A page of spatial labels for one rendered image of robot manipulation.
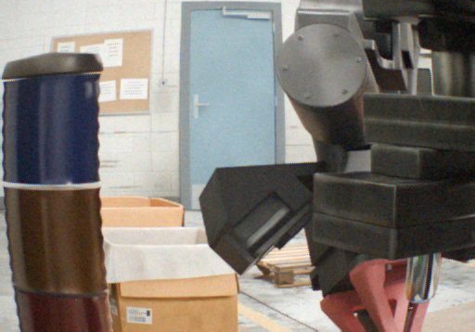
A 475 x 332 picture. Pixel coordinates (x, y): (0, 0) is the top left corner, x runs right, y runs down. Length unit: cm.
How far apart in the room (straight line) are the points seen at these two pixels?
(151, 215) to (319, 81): 404
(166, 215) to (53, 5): 694
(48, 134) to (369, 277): 37
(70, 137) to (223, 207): 34
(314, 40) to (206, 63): 1101
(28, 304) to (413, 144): 28
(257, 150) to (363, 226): 1129
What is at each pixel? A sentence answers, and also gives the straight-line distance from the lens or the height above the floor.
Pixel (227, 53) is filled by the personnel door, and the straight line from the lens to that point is 1173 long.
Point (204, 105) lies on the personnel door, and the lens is 1161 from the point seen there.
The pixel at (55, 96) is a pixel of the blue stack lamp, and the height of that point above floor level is 118.
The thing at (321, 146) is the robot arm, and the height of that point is 115.
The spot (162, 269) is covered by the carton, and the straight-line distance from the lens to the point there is 406.
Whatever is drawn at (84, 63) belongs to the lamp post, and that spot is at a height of 119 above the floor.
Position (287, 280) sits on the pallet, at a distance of 685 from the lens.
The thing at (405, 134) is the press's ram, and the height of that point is 116.
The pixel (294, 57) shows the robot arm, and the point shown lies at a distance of 66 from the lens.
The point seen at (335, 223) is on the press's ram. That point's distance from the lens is 56.
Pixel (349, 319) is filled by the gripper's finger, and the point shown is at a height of 103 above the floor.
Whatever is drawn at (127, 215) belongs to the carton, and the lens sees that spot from 465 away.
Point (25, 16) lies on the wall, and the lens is 1139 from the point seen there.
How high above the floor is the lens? 118
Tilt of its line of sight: 3 degrees down
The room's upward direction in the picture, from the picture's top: straight up
